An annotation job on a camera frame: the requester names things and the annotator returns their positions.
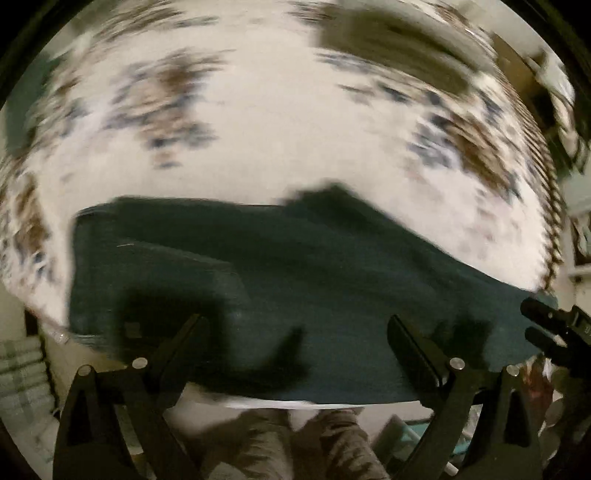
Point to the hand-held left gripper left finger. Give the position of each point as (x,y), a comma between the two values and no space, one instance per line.
(173,355)

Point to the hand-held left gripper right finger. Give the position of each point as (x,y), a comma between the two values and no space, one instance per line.
(413,350)

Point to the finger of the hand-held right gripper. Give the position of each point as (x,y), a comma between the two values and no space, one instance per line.
(542,339)
(542,313)

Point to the dark green pants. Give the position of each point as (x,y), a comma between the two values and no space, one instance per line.
(295,286)

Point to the person's grey trouser legs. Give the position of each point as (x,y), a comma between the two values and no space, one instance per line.
(304,445)

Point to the green plaid cloth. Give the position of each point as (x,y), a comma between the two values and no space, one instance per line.
(25,376)

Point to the white floral bed sheet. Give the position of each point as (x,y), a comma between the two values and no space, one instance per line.
(277,124)

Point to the olive green cloth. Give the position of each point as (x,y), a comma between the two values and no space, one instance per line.
(397,46)

